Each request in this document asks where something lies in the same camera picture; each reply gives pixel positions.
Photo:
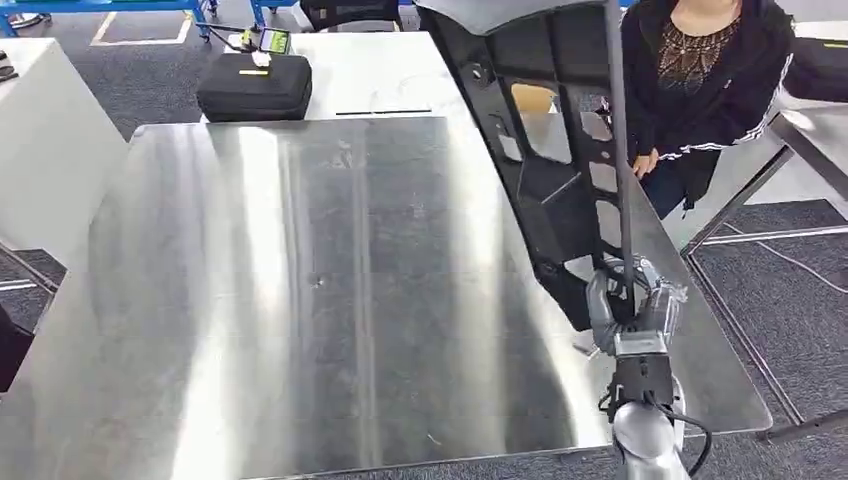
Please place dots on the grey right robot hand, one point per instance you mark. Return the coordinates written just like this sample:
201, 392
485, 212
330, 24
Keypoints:
656, 311

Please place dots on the black plastic car panel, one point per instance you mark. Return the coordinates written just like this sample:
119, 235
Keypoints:
503, 79

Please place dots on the person's hand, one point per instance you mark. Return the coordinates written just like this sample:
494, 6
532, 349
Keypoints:
644, 164

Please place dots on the person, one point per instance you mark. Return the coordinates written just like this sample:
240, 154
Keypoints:
702, 99

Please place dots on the steel table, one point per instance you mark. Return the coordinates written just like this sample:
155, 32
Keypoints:
298, 298

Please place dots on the white table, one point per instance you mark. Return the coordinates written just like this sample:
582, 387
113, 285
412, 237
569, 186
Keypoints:
378, 73

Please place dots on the black chair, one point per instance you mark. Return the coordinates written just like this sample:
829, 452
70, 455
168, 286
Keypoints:
351, 12

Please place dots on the black zip case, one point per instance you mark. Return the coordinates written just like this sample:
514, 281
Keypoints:
255, 89

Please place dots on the small device with screen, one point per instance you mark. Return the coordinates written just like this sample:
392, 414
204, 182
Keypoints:
275, 41

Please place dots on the white cabinet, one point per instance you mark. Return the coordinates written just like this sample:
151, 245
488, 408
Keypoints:
46, 146

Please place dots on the blue metal rack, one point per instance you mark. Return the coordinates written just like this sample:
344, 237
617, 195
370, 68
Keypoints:
99, 6

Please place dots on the steel table frame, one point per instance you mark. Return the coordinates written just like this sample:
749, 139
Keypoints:
735, 199

